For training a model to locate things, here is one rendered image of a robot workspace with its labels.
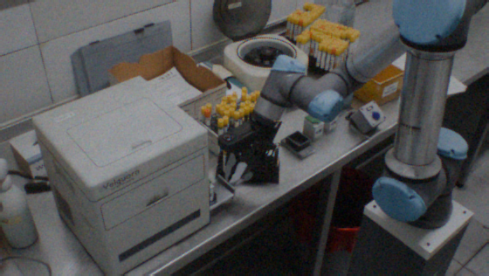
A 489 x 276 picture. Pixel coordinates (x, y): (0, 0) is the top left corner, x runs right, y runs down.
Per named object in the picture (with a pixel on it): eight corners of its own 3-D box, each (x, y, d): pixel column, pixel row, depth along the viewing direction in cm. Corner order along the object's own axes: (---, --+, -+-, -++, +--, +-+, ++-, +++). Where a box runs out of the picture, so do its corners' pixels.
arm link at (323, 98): (356, 85, 119) (319, 64, 124) (328, 104, 112) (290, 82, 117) (349, 111, 124) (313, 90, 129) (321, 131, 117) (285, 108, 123)
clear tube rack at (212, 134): (217, 156, 147) (217, 137, 142) (197, 139, 152) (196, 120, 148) (271, 129, 157) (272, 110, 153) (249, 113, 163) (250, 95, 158)
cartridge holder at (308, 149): (301, 159, 147) (303, 149, 145) (279, 143, 152) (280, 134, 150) (314, 151, 150) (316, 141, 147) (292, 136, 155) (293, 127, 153)
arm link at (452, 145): (464, 177, 124) (480, 134, 116) (438, 206, 116) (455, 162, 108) (419, 155, 130) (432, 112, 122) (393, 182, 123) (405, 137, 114)
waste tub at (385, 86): (373, 110, 167) (379, 84, 160) (344, 91, 175) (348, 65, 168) (400, 97, 173) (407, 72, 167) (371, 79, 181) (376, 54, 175)
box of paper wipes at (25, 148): (33, 179, 137) (22, 143, 129) (14, 158, 144) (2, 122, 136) (104, 143, 150) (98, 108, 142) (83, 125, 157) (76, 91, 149)
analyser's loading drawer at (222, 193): (168, 238, 121) (167, 224, 117) (153, 222, 125) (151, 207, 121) (235, 199, 131) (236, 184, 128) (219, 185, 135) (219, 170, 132)
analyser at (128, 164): (110, 283, 113) (88, 186, 94) (57, 211, 129) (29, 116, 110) (219, 218, 129) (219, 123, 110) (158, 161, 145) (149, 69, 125)
